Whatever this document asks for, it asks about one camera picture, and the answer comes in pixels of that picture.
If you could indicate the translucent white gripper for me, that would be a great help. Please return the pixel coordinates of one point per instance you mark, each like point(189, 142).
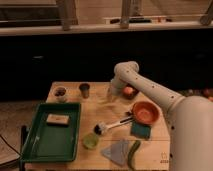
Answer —
point(112, 94)

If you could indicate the yellow banana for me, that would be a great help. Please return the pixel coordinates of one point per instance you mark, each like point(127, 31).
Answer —
point(107, 101)

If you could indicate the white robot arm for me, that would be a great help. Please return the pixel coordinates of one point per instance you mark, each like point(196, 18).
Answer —
point(192, 118)

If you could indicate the grey metal cup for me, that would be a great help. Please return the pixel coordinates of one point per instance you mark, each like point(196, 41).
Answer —
point(85, 90)

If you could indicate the green plastic cup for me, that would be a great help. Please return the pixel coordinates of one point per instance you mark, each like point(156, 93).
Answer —
point(90, 140)

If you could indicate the white cup with dark contents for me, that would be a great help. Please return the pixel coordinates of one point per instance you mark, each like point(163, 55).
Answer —
point(60, 94)

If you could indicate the orange egg-shaped ball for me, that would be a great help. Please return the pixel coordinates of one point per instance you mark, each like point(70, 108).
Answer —
point(128, 90)

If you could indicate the dark brown bowl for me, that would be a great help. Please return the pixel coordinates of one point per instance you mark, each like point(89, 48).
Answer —
point(131, 96)

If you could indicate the orange bowl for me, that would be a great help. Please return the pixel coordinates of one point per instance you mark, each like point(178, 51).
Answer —
point(145, 112)

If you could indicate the teal green sponge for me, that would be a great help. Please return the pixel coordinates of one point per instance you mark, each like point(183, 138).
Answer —
point(140, 130)

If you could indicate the green chili pepper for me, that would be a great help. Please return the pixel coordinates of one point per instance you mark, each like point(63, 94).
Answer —
point(131, 153)

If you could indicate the blue-grey folded cloth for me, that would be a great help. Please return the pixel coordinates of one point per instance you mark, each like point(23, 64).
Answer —
point(116, 152)

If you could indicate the tan sponge block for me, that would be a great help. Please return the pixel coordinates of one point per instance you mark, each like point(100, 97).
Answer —
point(57, 119)

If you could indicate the green plastic tray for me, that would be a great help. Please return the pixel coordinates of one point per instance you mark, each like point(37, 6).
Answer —
point(50, 142)

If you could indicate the white-handled black brush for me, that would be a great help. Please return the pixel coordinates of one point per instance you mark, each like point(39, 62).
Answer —
point(102, 127)

